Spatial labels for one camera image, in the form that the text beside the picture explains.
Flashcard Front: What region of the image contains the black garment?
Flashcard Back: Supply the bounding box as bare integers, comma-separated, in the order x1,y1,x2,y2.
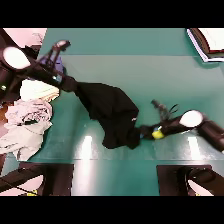
73,81,142,150

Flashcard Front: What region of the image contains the cream garment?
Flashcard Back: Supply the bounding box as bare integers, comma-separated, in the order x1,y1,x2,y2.
19,79,61,103

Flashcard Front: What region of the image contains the pale lilac garment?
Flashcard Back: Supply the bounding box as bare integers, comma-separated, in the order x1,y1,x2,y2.
4,98,54,126

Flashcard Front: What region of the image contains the light grey garment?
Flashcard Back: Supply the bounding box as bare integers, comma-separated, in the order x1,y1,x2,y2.
0,120,53,162

